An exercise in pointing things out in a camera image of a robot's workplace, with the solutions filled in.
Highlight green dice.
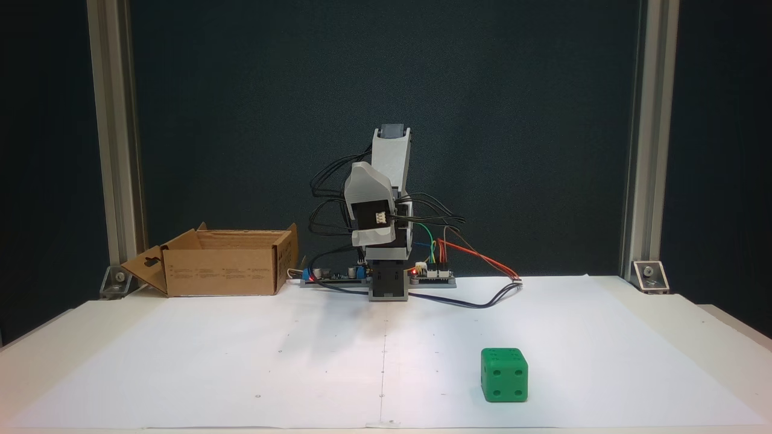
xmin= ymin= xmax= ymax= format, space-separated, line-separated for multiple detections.
xmin=481 ymin=348 xmax=529 ymax=403

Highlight circuit board with blue parts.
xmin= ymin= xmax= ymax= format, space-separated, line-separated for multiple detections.
xmin=300 ymin=263 xmax=370 ymax=288

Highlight circuit board with white connectors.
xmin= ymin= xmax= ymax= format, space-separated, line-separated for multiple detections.
xmin=410 ymin=262 xmax=457 ymax=289

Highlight open cardboard box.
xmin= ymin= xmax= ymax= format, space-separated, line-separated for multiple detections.
xmin=121 ymin=222 xmax=299 ymax=297

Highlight green wire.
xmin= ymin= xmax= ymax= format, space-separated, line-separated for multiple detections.
xmin=416 ymin=223 xmax=437 ymax=266

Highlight black arm motor wires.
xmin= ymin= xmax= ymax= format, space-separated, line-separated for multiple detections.
xmin=309 ymin=143 xmax=466 ymax=237

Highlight orange red wires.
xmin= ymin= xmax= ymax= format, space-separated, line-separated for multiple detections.
xmin=437 ymin=238 xmax=523 ymax=283

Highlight metal corner bracket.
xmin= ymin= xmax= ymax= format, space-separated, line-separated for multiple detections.
xmin=100 ymin=265 xmax=148 ymax=299
xmin=631 ymin=260 xmax=670 ymax=294

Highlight aluminium frame post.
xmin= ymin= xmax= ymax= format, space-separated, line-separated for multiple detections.
xmin=620 ymin=0 xmax=681 ymax=281
xmin=86 ymin=0 xmax=147 ymax=284

